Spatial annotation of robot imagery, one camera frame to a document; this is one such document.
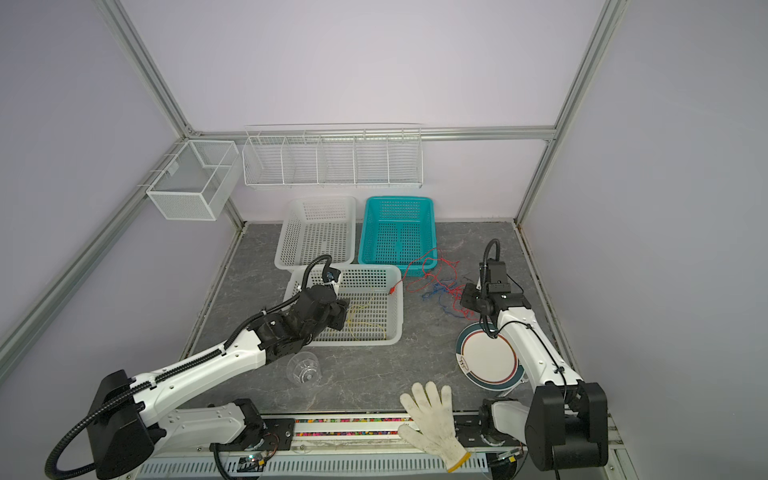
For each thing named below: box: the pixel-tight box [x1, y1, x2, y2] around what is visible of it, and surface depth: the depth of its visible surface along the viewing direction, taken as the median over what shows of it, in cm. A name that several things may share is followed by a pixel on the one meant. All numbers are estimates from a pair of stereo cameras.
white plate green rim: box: [455, 323, 525, 392], surface depth 86 cm
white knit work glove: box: [399, 381, 471, 473], surface depth 76 cm
